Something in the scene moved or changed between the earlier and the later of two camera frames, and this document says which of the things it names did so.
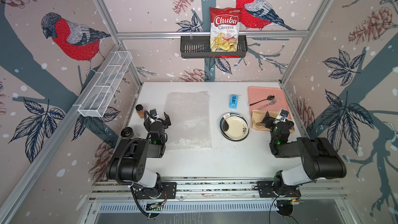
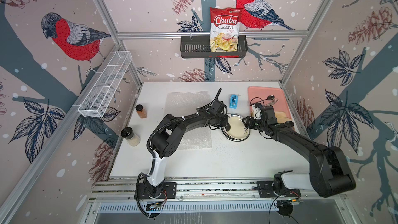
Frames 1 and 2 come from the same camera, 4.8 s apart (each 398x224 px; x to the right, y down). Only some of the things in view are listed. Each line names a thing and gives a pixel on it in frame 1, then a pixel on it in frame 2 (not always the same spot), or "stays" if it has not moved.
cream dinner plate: x=233 y=126 stays
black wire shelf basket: x=199 y=46 stays
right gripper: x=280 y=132 to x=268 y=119
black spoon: x=270 y=97 stays
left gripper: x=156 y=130 to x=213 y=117
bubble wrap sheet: x=189 y=116 stays
